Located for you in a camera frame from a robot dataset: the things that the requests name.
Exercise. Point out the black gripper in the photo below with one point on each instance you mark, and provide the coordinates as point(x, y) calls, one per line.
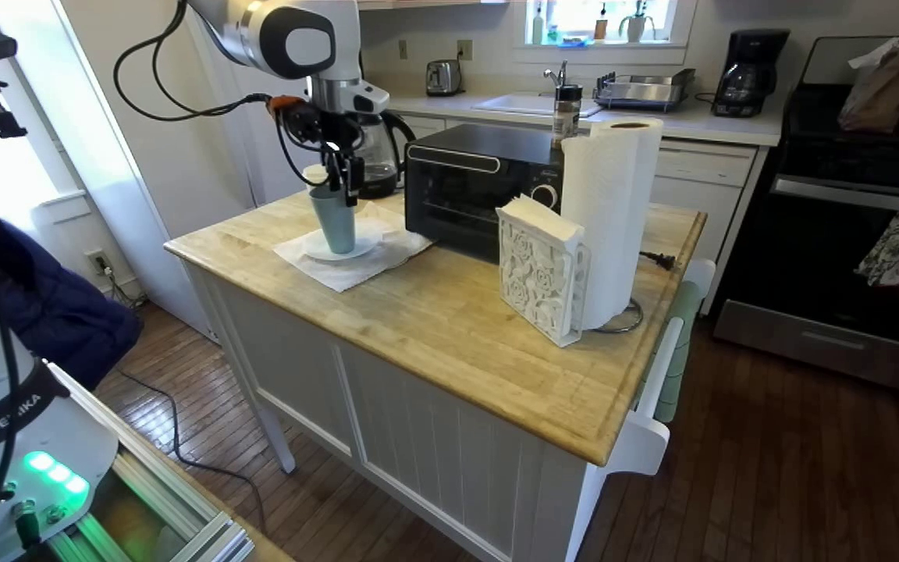
point(328, 120)

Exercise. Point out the grey-green cup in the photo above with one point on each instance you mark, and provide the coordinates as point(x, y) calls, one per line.
point(336, 220)

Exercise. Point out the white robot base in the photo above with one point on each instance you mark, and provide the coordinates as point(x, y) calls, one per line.
point(50, 450)

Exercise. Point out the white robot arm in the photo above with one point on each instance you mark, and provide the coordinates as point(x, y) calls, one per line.
point(316, 40)

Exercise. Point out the white cup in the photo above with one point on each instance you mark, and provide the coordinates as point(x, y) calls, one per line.
point(316, 174)

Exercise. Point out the white paper towel sheet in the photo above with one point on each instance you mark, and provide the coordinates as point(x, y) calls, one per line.
point(376, 250)

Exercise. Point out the white paper towel roll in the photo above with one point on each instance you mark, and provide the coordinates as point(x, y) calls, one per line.
point(608, 186)

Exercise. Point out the black toaster oven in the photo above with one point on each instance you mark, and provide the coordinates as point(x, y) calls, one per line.
point(457, 180)

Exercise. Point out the silver toaster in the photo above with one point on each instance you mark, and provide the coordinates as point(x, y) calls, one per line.
point(444, 78)

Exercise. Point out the white embossed napkin holder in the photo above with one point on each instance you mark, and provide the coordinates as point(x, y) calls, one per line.
point(542, 267)

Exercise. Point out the grey kitchen island cabinet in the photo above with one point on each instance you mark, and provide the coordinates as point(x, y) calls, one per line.
point(434, 391)

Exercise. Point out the pepper grinder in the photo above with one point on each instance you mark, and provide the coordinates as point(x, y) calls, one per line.
point(568, 110)

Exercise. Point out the dish drying rack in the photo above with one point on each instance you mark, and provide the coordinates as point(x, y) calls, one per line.
point(644, 92)

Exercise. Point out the dark blue cloth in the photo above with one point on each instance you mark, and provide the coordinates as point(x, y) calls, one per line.
point(59, 312)

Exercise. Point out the black coffee maker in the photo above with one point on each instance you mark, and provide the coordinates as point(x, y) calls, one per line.
point(752, 72)

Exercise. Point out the black kitchen stove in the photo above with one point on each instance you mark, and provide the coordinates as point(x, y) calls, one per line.
point(796, 276)

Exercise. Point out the brown paper bag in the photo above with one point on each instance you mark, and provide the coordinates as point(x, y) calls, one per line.
point(872, 102)

